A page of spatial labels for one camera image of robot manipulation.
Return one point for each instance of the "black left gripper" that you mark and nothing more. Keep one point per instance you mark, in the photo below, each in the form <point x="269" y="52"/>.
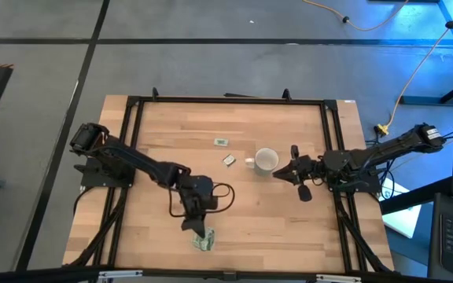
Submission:
<point x="199" y="206"/>

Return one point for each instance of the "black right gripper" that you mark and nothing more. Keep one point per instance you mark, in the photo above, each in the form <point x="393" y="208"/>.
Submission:
<point x="309" y="169"/>

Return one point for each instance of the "green white stevia packet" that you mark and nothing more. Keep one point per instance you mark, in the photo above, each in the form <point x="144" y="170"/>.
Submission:
<point x="221" y="142"/>
<point x="209" y="236"/>
<point x="203" y="245"/>
<point x="229" y="160"/>

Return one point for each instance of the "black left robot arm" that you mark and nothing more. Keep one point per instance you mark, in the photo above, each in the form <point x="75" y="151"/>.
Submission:
<point x="132" y="159"/>

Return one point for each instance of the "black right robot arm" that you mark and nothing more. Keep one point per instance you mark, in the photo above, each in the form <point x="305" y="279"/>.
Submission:
<point x="384" y="147"/>

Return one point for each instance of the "white mug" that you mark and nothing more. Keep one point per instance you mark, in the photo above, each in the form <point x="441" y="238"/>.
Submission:
<point x="266" y="160"/>

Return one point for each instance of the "black overhead rig beam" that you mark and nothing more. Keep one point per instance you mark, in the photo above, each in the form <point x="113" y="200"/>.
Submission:
<point x="226" y="276"/>

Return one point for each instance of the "white label sticker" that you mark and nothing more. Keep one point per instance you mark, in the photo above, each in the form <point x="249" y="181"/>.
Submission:
<point x="350" y="101"/>

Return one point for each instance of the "white sheet with green logo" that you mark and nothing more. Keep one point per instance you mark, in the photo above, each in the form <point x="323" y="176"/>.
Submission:
<point x="403" y="220"/>

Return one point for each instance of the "black frame clamp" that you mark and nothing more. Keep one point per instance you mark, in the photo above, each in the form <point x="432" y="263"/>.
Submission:
<point x="286" y="94"/>
<point x="155" y="94"/>

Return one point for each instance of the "silver beam bracket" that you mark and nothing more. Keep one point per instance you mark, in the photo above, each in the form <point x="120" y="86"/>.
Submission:
<point x="120" y="274"/>
<point x="338" y="278"/>

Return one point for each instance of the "black aluminium table frame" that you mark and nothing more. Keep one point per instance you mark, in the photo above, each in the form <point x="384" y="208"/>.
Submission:
<point x="230" y="100"/>

